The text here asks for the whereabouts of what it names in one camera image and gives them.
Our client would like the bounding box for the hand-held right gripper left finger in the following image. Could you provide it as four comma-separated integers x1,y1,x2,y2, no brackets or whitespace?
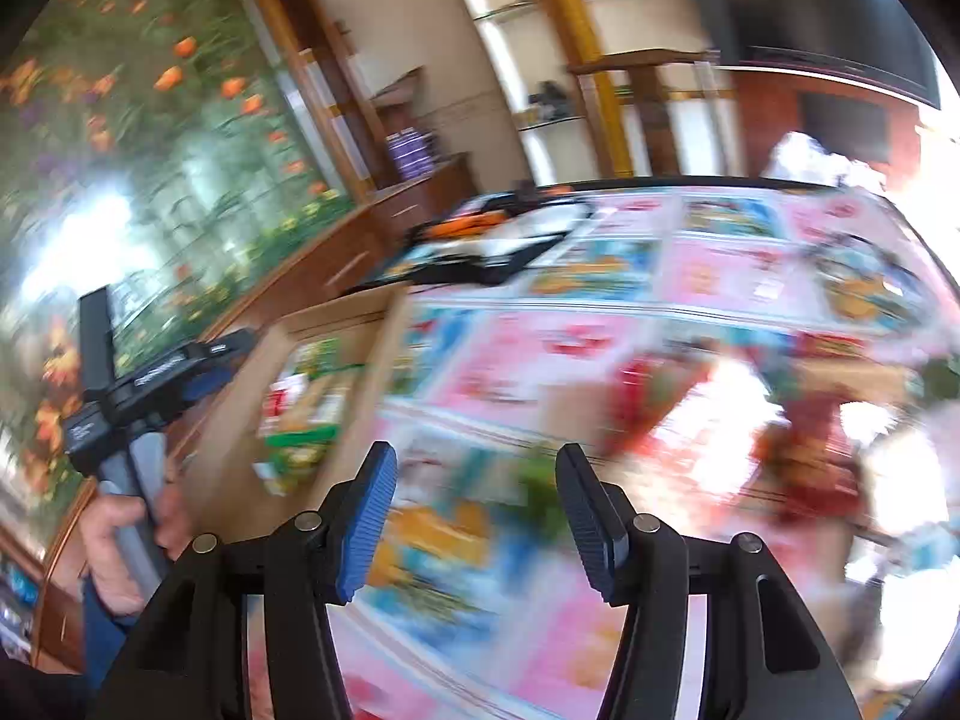
90,441,400,720

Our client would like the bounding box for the wooden sideboard cabinet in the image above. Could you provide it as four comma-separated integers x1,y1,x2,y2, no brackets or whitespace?
229,0,481,293

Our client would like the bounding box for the pile of mixed snack packets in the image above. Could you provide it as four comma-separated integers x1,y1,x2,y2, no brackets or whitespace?
251,337,361,500

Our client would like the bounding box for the heap of snack packets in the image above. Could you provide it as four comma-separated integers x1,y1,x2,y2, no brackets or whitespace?
607,330,960,533

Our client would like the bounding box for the wooden television cabinet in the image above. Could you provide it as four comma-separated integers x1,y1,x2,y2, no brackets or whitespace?
727,67,923,173

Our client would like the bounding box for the wooden glass shelf unit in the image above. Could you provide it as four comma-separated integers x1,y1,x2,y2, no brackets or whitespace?
435,0,721,188

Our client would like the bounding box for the white plastic bag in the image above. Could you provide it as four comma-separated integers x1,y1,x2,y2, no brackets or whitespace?
761,131,901,192

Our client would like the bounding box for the black television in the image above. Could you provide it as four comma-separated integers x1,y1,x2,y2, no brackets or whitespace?
671,0,942,110

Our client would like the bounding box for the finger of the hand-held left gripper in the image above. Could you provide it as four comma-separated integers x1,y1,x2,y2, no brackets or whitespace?
180,328,257,410

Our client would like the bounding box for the wooden chair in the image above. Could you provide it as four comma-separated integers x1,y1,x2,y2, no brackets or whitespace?
566,49,740,177

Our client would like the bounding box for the flower wall poster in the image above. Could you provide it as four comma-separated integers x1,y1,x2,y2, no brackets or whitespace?
0,0,353,563

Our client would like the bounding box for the person's left hand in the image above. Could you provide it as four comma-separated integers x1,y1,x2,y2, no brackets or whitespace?
79,465,192,616

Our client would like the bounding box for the black tray with items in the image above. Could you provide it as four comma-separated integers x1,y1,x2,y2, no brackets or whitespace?
341,191,593,293

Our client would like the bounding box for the cardboard box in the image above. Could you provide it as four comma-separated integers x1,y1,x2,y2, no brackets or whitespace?
180,286,412,541

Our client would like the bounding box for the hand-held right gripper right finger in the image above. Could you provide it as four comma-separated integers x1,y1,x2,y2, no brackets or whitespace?
555,442,863,720

